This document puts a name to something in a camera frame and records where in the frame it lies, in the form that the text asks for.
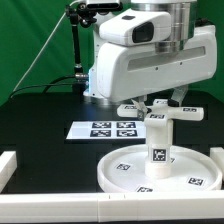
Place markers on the black rear camera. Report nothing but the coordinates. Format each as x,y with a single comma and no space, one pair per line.
104,5

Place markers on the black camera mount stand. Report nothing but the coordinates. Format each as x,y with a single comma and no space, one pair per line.
83,16

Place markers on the white front barrier rail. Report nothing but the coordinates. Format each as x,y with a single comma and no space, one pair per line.
109,207

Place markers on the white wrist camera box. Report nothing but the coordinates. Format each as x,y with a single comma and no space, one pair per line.
134,27

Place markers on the white left barrier block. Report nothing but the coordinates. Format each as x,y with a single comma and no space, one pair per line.
8,165

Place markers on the white marker tag sheet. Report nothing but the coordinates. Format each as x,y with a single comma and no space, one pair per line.
88,130

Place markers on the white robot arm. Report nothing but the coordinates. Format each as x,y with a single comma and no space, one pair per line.
183,25

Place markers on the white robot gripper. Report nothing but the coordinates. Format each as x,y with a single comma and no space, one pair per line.
129,72

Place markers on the white cross-shaped table base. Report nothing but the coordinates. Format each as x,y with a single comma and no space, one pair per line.
160,113

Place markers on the white round table top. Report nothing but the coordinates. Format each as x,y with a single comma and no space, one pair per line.
179,169

